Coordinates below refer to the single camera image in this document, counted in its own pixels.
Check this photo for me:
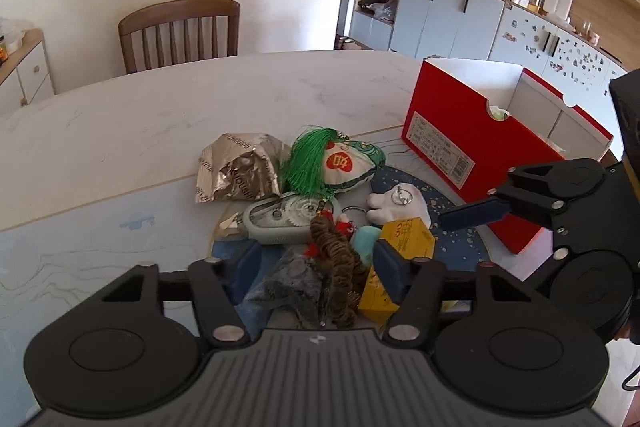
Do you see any brown wooden chair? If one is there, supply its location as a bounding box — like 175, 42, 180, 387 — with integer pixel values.
118, 0, 241, 75

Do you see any yellow small box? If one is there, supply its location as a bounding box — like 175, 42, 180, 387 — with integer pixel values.
357, 217, 436, 323

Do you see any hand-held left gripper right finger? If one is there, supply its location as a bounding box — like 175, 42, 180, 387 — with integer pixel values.
372, 240, 532, 349

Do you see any embroidered sachet with green tassel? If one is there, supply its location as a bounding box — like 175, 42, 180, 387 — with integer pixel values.
282, 125, 387, 208

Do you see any brown braided rope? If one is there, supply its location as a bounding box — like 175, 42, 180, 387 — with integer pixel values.
306, 212, 369, 329

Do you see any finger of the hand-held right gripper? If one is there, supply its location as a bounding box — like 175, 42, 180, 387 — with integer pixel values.
439, 161, 608, 255

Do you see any crumpled silver foil wrapper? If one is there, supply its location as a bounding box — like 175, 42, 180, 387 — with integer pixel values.
195, 133, 292, 204

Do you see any mint green soft object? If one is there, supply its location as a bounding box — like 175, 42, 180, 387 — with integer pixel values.
350, 225, 383, 269

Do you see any white plush keychain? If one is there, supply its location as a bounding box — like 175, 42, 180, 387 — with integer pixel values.
367, 182, 433, 226

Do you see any white canister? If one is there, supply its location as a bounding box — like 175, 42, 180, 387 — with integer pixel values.
542, 0, 575, 20

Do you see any red cardboard box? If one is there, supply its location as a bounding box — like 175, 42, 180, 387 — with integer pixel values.
401, 57, 615, 254

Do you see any dark grey fabric pouch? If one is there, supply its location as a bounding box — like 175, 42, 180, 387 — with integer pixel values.
245, 252, 332, 329

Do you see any white low side cabinet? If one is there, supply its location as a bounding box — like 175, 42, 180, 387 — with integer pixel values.
0, 29, 56, 115

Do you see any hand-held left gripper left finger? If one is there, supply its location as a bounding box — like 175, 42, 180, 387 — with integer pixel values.
102, 240, 262, 349

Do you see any grey correction tape dispenser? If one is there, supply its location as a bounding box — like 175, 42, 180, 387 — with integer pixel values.
217, 192, 346, 246

